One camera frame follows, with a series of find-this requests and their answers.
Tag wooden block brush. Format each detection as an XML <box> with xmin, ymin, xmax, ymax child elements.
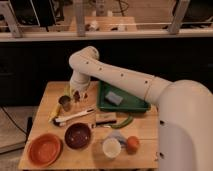
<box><xmin>91</xmin><ymin>112</ymin><xmax>117</xmax><ymax>128</ymax></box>

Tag metal cup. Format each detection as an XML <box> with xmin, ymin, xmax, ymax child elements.
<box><xmin>58</xmin><ymin>95</ymin><xmax>71</xmax><ymax>112</ymax></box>

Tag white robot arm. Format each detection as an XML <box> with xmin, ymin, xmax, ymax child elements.
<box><xmin>69</xmin><ymin>46</ymin><xmax>213</xmax><ymax>171</ymax></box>

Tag green tray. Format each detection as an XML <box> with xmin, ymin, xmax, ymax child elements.
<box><xmin>97</xmin><ymin>81</ymin><xmax>151</xmax><ymax>113</ymax></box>

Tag dark purple grapes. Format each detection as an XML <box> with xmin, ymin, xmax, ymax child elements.
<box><xmin>73</xmin><ymin>91</ymin><xmax>80</xmax><ymax>102</ymax></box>

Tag white cup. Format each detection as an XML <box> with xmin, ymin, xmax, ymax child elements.
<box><xmin>102</xmin><ymin>138</ymin><xmax>121</xmax><ymax>159</ymax></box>

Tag white brush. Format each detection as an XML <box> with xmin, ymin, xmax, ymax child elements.
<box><xmin>53</xmin><ymin>109</ymin><xmax>94</xmax><ymax>126</ymax></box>

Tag orange fruit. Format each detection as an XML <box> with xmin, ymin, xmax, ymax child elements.
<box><xmin>126</xmin><ymin>136</ymin><xmax>140</xmax><ymax>153</ymax></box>

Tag blue-grey sponge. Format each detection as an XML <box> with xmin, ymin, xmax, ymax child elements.
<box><xmin>105</xmin><ymin>91</ymin><xmax>123</xmax><ymax>105</ymax></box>

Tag dark maroon bowl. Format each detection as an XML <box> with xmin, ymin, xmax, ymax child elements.
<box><xmin>64</xmin><ymin>123</ymin><xmax>91</xmax><ymax>149</ymax></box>

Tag orange-red bowl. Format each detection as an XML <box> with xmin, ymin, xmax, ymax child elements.
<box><xmin>27</xmin><ymin>133</ymin><xmax>62</xmax><ymax>168</ymax></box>

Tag wooden table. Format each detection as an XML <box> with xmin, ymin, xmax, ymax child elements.
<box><xmin>18</xmin><ymin>82</ymin><xmax>158</xmax><ymax>170</ymax></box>

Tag light blue cloth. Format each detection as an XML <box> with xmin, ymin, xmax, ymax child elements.
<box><xmin>108</xmin><ymin>130</ymin><xmax>126</xmax><ymax>146</ymax></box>

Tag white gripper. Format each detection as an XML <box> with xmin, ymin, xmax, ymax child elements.
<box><xmin>70</xmin><ymin>73</ymin><xmax>90</xmax><ymax>100</ymax></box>

